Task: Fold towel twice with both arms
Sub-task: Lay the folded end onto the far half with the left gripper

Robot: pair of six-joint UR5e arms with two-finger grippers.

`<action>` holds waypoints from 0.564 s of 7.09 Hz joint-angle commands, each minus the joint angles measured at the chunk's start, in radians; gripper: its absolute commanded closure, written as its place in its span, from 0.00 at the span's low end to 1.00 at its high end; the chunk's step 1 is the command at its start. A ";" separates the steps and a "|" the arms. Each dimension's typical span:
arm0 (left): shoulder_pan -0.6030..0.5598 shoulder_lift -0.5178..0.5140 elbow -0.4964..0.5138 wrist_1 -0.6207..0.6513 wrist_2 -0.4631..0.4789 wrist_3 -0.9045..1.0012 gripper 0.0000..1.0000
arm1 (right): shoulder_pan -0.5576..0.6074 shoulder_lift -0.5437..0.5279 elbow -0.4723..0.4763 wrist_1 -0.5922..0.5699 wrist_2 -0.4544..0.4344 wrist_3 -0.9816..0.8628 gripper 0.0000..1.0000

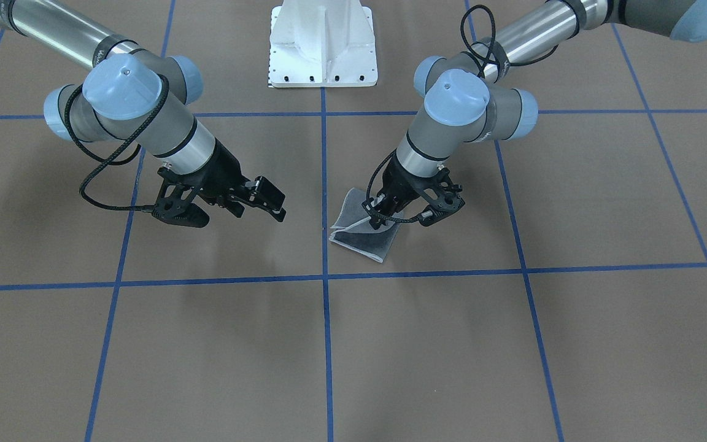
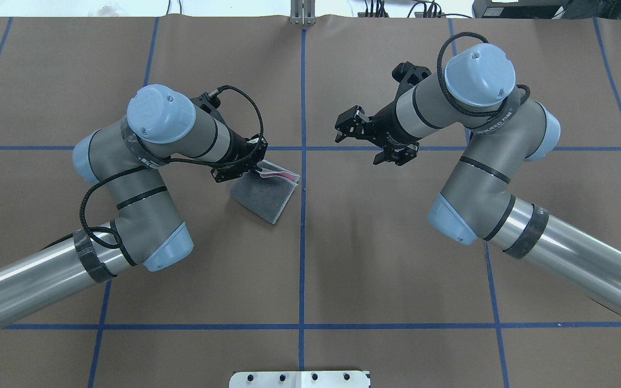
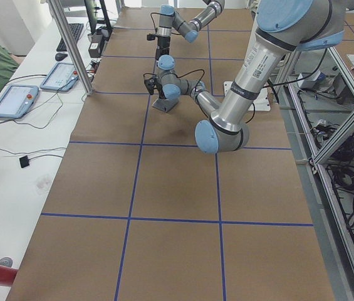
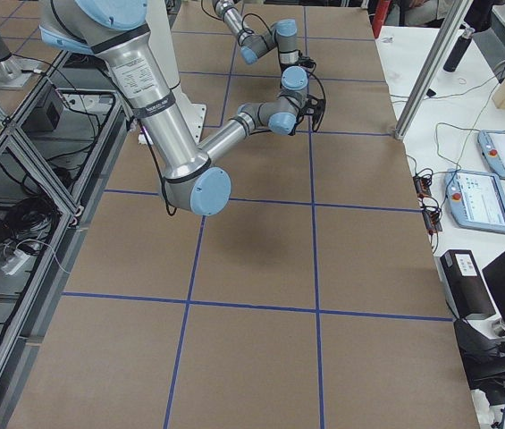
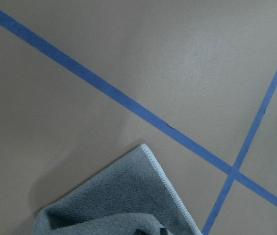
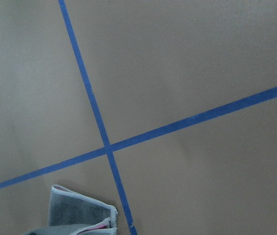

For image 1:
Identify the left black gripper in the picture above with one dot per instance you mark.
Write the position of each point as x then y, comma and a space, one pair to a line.
404, 182

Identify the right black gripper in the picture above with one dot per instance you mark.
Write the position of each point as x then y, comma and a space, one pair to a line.
223, 169

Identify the pink and grey towel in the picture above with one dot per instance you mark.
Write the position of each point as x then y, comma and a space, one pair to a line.
352, 229

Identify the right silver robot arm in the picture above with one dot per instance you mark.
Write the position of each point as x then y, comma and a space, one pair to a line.
133, 100

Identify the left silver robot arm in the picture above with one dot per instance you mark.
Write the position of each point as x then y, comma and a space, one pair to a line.
467, 98

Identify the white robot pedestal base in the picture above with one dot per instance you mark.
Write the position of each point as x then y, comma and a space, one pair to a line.
315, 44

